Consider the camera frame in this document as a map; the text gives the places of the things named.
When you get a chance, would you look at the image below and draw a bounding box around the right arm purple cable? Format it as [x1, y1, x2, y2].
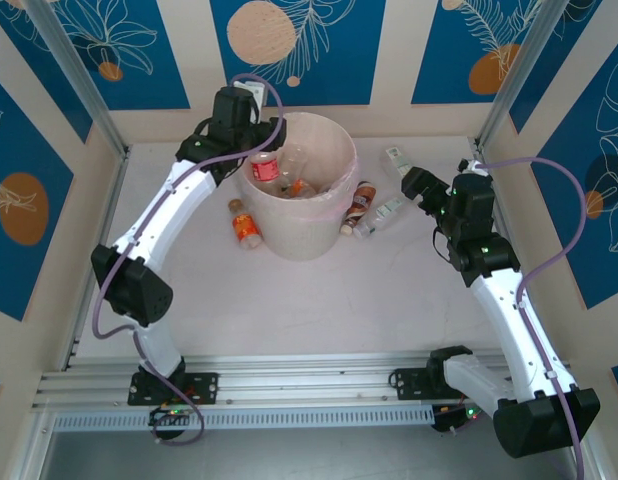
[471, 157, 589, 480]

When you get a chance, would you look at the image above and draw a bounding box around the clear bottle with brown residue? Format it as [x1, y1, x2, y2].
[279, 143, 310, 179]

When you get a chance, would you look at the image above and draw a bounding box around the aluminium mounting rail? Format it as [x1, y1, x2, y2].
[31, 352, 585, 414]

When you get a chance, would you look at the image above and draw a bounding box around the red label bottle red cap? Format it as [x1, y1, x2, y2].
[250, 152, 281, 184]

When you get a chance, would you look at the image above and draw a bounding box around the aluminium frame post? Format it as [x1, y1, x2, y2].
[476, 0, 563, 149]
[23, 0, 130, 156]

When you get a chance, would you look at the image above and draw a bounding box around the large white green label bottle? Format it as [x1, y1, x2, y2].
[379, 145, 415, 181]

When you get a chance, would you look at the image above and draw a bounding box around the brown label plastic bottle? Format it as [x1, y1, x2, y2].
[340, 180, 378, 236]

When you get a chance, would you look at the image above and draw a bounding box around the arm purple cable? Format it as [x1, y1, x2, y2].
[91, 73, 286, 446]
[471, 157, 589, 480]

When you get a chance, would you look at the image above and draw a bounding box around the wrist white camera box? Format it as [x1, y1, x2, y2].
[457, 158, 493, 177]
[232, 73, 268, 106]

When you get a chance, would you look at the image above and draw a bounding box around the grey metal panel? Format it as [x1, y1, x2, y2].
[38, 399, 580, 480]

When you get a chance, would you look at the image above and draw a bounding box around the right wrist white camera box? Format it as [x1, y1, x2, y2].
[457, 158, 493, 177]

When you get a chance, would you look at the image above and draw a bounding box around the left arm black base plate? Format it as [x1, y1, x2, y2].
[127, 372, 220, 406]

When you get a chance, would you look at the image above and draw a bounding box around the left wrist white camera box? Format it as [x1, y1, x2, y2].
[232, 73, 268, 106]

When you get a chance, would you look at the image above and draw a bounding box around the grey slotted cable duct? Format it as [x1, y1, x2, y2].
[52, 405, 435, 432]

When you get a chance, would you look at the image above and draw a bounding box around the small white green label bottle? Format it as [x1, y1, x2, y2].
[353, 197, 405, 240]

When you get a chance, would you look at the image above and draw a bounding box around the clear pink bin liner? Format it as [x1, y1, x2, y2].
[237, 112, 361, 221]

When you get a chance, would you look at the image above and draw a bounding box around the orange label bottle brown cap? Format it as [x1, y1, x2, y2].
[227, 198, 264, 250]

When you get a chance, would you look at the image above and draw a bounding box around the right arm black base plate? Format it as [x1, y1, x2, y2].
[388, 368, 488, 401]

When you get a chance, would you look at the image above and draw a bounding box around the beige round plastic bin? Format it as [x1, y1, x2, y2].
[237, 112, 360, 261]

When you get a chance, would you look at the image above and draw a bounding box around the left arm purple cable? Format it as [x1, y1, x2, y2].
[91, 73, 286, 446]

